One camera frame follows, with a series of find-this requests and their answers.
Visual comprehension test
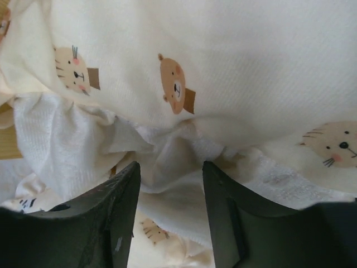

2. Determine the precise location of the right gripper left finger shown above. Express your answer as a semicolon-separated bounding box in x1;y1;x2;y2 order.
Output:
1;162;141;267

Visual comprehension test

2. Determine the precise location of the cream animal print cushion cover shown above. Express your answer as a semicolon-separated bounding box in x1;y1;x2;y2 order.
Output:
1;1;356;267

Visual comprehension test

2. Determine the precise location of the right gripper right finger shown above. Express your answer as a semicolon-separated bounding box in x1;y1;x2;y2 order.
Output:
202;161;356;267

